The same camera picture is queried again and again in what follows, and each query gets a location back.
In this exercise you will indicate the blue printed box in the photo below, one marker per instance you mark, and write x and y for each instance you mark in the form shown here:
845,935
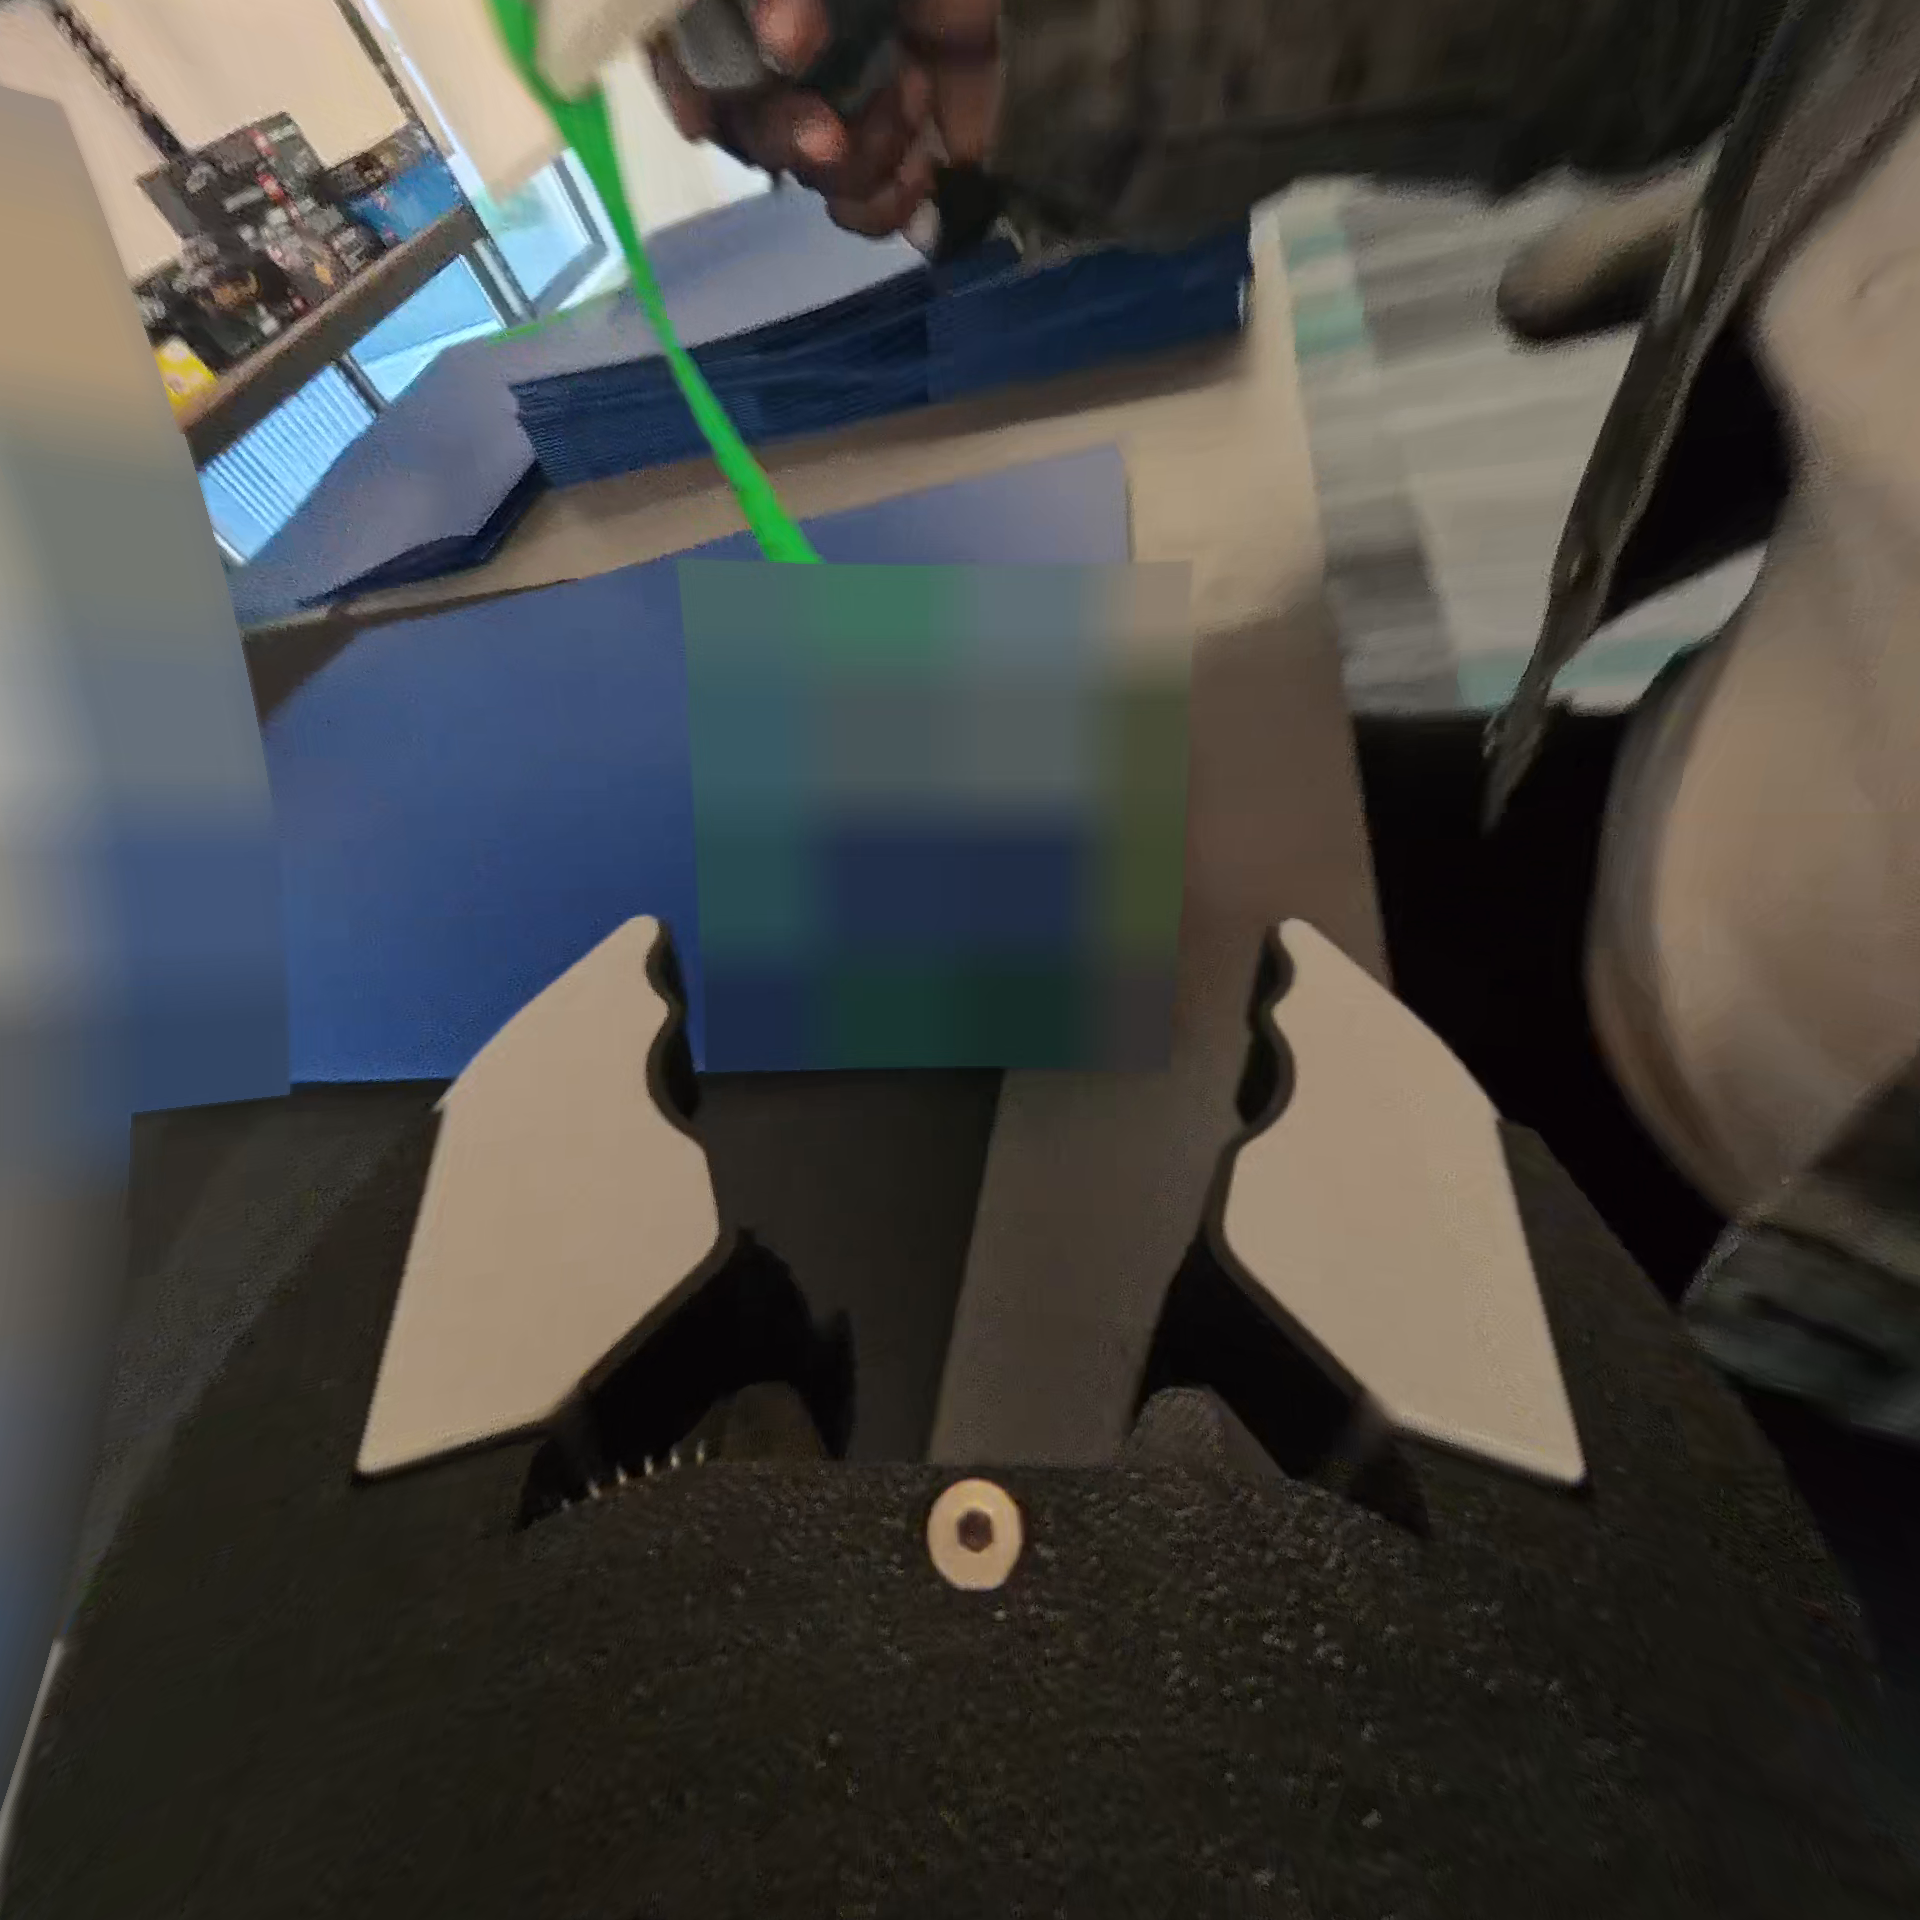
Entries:
405,189

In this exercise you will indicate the blue sheet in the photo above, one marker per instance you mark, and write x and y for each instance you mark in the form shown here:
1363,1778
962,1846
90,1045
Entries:
481,825

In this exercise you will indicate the person's right forearm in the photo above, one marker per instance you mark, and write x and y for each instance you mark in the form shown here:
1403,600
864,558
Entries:
1276,104

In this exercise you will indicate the dark printed box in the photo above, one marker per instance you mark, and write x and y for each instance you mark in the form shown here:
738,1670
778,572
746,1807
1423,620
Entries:
254,293

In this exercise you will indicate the black printed box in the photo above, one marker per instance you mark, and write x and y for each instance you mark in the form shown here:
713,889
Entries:
241,172

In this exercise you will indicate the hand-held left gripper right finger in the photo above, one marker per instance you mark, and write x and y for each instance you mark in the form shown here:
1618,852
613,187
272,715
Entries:
1396,1200

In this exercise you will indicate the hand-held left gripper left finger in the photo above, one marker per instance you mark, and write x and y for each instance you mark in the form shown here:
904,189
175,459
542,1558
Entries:
556,1200

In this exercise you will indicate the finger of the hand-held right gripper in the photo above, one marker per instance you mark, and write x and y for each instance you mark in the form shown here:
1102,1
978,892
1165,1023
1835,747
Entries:
601,38

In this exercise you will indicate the person's right hand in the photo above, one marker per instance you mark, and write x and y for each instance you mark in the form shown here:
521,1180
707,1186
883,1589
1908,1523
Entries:
870,151

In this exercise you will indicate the white panel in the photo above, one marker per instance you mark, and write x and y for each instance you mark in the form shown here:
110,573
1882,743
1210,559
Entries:
466,91

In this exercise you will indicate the stack of blue sheets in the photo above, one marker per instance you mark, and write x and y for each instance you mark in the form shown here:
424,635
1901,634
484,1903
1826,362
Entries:
899,346
421,481

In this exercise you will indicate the person's beige trousers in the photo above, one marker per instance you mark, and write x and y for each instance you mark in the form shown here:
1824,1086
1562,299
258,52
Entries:
1800,899

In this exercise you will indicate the person's dark jacket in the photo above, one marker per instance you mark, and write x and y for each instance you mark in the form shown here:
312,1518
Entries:
1651,452

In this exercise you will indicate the grey shelf board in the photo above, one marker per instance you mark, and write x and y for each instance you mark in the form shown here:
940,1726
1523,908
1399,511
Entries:
345,320

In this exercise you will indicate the black perforated rack post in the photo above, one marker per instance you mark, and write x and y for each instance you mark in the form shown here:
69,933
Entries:
113,75

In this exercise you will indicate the small yellow box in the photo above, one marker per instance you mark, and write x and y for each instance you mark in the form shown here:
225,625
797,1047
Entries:
182,375

